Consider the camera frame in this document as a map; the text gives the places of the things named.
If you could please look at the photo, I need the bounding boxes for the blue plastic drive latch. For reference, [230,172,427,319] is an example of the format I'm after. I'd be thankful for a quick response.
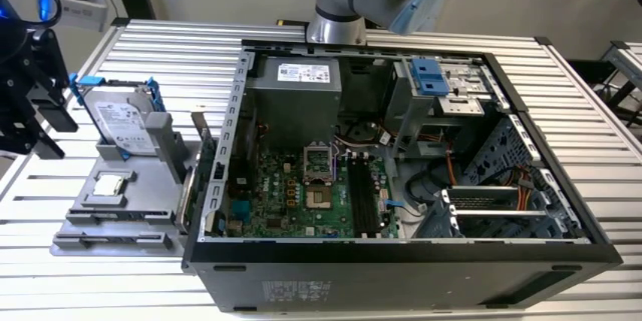
[407,56,451,99]

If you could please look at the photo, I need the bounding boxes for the grey optical drive cage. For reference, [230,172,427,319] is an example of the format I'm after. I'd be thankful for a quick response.
[390,56,495,149]

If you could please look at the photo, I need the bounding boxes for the green Dell motherboard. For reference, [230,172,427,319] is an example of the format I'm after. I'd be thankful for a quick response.
[226,148,403,240]

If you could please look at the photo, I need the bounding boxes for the metal slat side table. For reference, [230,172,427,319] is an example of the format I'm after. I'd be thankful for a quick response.
[594,39,642,129]

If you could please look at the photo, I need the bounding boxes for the graphics card with metal bracket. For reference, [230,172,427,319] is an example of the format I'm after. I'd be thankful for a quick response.
[175,109,223,236]

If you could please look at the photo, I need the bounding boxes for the grey power supply unit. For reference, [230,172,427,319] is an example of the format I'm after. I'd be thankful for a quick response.
[244,56,344,149]

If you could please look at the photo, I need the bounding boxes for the black open PC case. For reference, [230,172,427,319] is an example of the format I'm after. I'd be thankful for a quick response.
[180,38,623,314]

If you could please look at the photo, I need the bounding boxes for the hard disk in blue carrier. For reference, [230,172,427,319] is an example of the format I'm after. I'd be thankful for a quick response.
[67,72,168,160]

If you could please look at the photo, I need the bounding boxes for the metal socket cover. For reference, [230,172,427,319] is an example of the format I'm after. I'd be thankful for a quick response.
[304,143,336,183]

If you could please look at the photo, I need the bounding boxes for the metal disk bay cage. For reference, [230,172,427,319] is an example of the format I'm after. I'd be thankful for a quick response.
[414,170,586,241]

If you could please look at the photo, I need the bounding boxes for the RAM slot with white latches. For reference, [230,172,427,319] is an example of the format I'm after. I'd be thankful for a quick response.
[351,151,370,239]

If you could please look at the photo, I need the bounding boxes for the grey plastic parts rack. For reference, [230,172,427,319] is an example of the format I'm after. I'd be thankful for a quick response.
[48,110,204,259]

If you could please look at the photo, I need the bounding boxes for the power supply wire bundle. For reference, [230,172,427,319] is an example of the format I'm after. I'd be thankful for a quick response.
[334,120,398,151]

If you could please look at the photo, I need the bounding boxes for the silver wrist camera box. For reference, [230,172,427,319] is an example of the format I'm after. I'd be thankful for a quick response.
[57,0,109,32]

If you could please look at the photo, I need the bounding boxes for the CPU socket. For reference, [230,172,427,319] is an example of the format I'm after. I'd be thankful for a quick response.
[304,184,336,211]

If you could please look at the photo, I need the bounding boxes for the silver CPU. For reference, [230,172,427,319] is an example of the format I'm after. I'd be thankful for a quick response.
[95,174,127,197]

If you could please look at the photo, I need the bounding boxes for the orange drive power wires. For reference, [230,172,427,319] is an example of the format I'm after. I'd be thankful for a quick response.
[443,150,460,189]

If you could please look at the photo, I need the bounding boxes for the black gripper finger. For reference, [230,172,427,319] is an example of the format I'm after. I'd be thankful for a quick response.
[0,104,67,161]
[27,26,80,135]

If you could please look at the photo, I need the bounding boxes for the RAM stick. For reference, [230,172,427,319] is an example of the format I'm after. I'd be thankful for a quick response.
[68,210,175,221]
[55,236,167,246]

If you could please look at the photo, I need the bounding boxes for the thick black cable loop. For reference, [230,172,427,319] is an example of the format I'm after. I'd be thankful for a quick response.
[404,168,447,211]

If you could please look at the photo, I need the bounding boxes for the multicoloured wire ribbon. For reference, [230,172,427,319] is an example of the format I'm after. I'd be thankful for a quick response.
[515,168,537,211]

